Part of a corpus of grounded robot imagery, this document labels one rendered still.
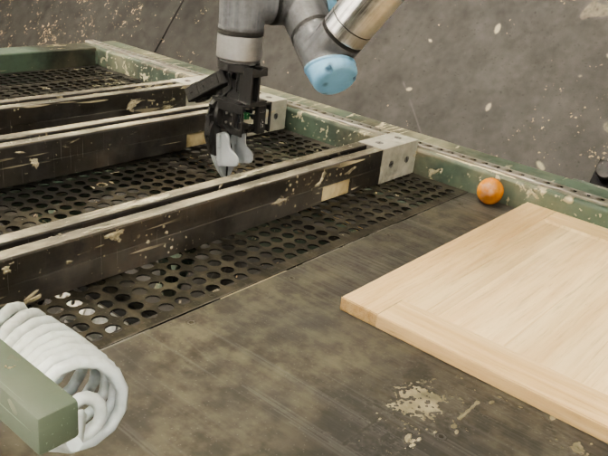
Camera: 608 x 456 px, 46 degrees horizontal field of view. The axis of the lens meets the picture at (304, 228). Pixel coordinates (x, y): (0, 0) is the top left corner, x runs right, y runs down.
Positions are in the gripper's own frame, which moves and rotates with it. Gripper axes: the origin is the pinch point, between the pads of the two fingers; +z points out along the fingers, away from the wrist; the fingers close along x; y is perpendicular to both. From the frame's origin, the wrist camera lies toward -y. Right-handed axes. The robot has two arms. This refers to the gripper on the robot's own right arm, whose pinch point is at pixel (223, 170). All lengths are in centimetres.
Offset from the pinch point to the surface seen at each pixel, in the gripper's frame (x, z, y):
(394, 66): 140, 5, -57
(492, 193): 33.7, -0.1, 36.3
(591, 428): -18, 2, 74
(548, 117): 138, 8, 5
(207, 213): -19.2, -2.5, 16.9
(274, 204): -4.6, -0.3, 16.9
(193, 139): 9.7, 1.2, -18.8
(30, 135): -23.9, -4.1, -22.4
